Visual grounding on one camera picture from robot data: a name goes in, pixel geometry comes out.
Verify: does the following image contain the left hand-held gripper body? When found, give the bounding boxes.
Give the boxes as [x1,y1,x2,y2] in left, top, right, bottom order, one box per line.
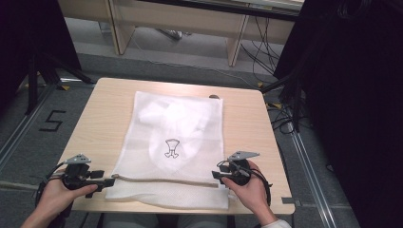
[62,153,106,191]

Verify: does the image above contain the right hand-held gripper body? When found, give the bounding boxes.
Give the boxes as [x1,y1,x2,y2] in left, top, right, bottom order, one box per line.
[216,150,260,187]

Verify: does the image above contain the white mesh laundry bag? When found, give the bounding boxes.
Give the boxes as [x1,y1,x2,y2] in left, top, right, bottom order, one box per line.
[105,90,230,211]

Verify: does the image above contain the person's right hand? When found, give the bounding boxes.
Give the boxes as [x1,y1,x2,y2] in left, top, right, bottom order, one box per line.
[221,160,272,219]

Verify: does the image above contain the person's left hand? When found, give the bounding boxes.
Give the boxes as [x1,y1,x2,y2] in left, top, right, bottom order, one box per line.
[37,170,99,220]

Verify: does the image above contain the person's grey trousers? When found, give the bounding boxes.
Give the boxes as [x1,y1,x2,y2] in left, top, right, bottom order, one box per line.
[102,213,236,228]

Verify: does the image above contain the grey tape strip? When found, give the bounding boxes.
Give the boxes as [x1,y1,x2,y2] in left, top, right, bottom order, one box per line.
[280,197,302,207]

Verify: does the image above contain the white garment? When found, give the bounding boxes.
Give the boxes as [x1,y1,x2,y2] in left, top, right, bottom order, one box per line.
[138,96,211,167]

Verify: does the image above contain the black metal stand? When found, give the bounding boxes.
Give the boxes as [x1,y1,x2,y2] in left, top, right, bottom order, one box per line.
[260,70,302,133]

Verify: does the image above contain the black tripod stand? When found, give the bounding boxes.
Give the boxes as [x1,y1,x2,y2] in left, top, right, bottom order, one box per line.
[24,51,96,116]

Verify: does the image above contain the black curtain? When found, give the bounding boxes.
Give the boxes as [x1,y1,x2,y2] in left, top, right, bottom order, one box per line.
[273,0,403,228]
[0,0,83,108]

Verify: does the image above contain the light wooden desk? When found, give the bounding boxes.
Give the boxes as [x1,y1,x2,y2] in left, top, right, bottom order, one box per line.
[57,0,306,68]

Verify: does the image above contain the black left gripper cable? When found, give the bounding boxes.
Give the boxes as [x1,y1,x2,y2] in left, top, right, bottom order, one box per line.
[33,162,68,207]

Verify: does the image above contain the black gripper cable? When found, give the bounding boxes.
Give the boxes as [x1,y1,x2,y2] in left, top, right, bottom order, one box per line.
[248,168,274,207]
[33,162,68,207]

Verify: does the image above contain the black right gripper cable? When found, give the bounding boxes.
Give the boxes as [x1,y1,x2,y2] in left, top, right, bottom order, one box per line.
[248,168,274,207]

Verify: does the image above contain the black floor cables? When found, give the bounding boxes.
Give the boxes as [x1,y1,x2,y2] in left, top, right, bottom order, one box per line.
[266,100,316,135]

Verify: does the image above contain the metal floor rail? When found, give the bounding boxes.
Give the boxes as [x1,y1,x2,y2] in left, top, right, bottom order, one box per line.
[0,83,56,172]
[288,130,338,228]

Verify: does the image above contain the black hanging cables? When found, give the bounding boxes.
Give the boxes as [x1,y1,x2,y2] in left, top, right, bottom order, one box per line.
[240,15,283,84]

